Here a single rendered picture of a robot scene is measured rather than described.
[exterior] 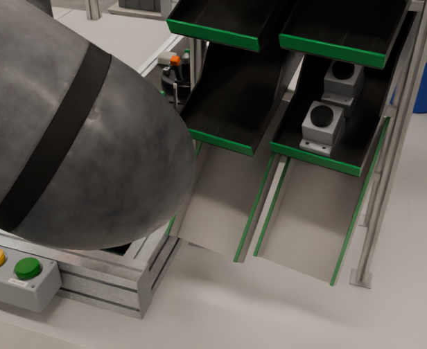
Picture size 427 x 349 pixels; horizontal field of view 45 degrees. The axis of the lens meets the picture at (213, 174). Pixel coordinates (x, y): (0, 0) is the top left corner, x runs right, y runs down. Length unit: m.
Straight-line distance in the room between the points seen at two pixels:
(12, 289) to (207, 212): 0.34
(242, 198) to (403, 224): 0.44
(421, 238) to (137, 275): 0.60
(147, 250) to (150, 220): 0.63
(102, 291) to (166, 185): 0.67
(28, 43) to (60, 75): 0.02
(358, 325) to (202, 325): 0.27
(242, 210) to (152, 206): 0.59
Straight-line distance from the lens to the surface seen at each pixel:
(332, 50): 0.65
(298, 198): 0.87
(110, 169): 0.26
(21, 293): 0.93
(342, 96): 0.77
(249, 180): 0.87
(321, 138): 0.71
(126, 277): 0.89
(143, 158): 0.27
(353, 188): 0.86
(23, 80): 0.25
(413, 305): 1.04
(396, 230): 1.17
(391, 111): 0.82
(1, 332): 1.00
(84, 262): 0.93
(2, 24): 0.27
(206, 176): 0.90
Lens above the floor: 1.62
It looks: 37 degrees down
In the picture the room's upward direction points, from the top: straight up
